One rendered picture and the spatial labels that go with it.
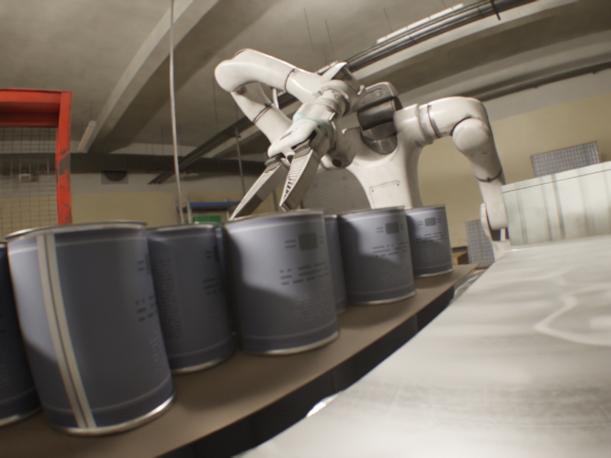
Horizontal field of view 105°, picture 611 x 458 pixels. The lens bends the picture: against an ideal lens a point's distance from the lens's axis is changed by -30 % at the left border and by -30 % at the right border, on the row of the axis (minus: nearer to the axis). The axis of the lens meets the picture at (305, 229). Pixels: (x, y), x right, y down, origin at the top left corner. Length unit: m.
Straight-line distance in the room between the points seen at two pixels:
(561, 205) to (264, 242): 0.38
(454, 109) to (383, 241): 0.51
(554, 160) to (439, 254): 6.48
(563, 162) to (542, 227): 6.36
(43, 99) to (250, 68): 1.27
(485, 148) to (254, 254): 0.66
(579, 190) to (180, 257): 0.43
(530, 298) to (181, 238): 0.19
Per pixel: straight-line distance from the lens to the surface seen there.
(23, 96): 1.87
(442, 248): 0.39
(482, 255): 6.97
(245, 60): 0.85
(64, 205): 1.68
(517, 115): 8.71
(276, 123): 0.91
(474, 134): 0.74
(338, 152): 0.61
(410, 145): 0.77
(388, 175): 0.80
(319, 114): 0.58
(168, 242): 0.18
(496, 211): 0.92
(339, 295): 0.26
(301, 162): 0.48
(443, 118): 0.75
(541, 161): 6.83
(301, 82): 0.76
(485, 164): 0.83
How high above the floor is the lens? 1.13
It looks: 2 degrees up
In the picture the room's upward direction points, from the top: 9 degrees counter-clockwise
